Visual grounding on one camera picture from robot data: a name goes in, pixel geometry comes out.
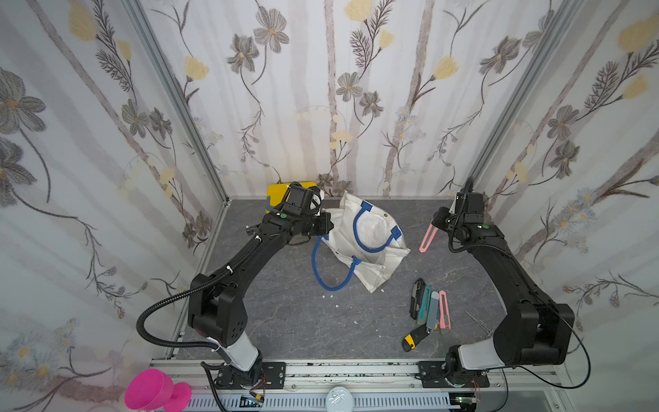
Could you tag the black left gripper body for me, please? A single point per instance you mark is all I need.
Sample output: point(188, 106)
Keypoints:
point(319, 224)

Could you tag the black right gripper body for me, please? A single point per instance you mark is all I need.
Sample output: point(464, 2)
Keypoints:
point(442, 219)

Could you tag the pink utility knife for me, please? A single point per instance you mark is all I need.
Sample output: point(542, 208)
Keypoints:
point(428, 238)
point(444, 312)

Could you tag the white canvas tote bag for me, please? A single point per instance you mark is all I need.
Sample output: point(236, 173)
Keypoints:
point(367, 239)

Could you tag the yellow black utility knife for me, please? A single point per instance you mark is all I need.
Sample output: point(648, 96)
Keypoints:
point(413, 339)

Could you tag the teal utility knife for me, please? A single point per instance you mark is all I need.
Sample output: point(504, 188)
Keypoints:
point(424, 306)

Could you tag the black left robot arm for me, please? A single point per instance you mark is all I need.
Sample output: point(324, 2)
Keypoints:
point(216, 309)

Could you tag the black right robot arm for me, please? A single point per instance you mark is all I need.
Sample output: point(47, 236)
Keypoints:
point(536, 330)

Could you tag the yellow plastic box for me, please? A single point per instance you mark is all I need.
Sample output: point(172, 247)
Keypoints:
point(283, 193)

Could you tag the white round device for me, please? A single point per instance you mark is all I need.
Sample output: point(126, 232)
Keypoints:
point(339, 399)

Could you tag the pink plastic funnel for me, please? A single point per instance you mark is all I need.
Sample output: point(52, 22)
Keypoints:
point(154, 390)

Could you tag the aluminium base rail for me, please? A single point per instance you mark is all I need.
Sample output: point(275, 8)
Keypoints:
point(530, 389)

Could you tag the white slotted cable duct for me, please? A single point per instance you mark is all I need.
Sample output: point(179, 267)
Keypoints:
point(432, 401)

